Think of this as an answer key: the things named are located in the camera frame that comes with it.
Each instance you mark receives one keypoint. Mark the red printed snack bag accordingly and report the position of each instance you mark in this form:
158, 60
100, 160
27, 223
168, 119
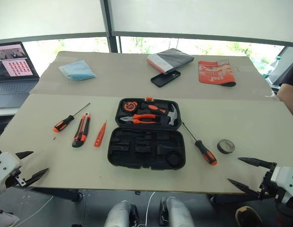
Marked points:
216, 73

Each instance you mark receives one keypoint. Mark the silver right robot leg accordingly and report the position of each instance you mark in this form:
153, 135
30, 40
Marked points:
177, 212

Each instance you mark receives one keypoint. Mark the black electrical tape roll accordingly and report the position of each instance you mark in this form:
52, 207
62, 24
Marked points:
222, 149

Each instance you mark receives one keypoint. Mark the black tool case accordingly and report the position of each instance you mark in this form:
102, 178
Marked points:
146, 149

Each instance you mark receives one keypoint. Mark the orange black utility knife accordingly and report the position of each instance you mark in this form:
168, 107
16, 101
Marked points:
81, 132

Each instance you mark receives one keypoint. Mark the dark window frame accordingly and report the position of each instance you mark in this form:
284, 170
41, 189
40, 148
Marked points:
110, 35

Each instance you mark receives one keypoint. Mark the person's bare forearm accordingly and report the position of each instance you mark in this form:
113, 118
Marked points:
288, 94

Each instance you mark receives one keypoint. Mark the orange voltage tester pen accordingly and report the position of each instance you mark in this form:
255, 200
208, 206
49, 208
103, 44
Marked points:
100, 136

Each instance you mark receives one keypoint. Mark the black phone case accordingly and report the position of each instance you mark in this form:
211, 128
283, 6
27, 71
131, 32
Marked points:
165, 79

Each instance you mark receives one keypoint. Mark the silver left robot leg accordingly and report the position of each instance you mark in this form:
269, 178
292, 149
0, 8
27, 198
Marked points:
120, 215

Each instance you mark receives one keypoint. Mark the silver robot leg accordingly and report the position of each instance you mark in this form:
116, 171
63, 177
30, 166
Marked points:
120, 215
177, 212

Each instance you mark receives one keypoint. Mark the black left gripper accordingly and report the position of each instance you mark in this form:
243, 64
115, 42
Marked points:
13, 179

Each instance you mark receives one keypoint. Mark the open laptop computer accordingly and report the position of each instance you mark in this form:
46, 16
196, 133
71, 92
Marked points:
13, 71

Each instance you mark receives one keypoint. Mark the orange black tape measure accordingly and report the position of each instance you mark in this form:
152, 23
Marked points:
129, 106

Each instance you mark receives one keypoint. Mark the blue face mask pack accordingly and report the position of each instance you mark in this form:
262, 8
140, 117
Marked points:
77, 69

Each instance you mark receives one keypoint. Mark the clear bottle green cap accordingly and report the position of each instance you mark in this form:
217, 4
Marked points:
270, 68

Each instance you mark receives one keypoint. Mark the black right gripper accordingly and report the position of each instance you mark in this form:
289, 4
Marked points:
267, 182

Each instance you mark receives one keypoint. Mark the brown black shoe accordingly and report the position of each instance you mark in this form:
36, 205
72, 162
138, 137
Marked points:
249, 216

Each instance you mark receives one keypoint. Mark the black table foot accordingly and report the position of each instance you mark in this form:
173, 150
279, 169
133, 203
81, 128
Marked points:
236, 198
58, 193

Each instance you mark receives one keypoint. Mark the grey folded fabric pouch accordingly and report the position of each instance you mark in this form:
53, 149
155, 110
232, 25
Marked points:
172, 59

